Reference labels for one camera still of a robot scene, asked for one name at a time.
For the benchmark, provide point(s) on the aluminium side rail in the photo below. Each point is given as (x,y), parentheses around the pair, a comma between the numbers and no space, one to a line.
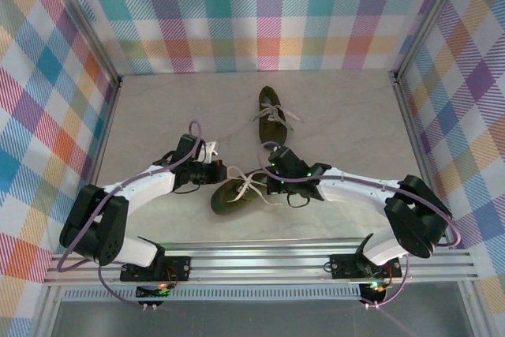
(112,100)
(403,100)

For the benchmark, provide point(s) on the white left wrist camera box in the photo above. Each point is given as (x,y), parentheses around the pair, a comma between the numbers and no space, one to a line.
(208,150)

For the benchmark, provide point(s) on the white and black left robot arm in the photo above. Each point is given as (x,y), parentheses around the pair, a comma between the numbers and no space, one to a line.
(130,191)

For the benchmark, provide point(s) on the aluminium mounting rail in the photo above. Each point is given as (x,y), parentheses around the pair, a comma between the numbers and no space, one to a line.
(256,266)

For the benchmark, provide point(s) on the aluminium corner post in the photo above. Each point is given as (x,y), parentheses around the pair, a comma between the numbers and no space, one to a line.
(427,17)
(83,17)

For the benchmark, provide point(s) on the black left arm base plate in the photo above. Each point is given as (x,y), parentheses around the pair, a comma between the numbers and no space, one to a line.
(179,268)

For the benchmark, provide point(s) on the small controller board with LEDs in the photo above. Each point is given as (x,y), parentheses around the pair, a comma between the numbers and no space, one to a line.
(152,292)
(375,289)

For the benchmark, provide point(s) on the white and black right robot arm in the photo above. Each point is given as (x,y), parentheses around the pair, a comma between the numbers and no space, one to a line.
(355,191)

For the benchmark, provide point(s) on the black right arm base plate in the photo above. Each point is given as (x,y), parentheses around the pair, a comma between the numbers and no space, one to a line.
(343,266)

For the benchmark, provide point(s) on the olive green canvas shoe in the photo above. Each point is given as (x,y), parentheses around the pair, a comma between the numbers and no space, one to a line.
(233,199)
(270,124)

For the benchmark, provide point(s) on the white shoelace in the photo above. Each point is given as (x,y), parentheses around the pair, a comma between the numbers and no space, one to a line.
(244,185)
(276,114)

